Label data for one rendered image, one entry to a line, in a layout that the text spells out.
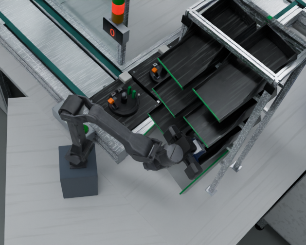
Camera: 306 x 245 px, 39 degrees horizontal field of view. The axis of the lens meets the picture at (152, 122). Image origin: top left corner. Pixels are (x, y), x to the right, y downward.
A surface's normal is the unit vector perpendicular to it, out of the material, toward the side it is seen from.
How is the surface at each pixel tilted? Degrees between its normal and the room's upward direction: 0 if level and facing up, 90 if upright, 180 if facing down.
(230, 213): 0
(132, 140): 19
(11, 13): 0
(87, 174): 0
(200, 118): 25
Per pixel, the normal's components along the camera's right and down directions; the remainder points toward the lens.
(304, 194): -0.72, 0.55
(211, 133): -0.26, -0.29
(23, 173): 0.11, -0.51
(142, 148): 0.40, -0.36
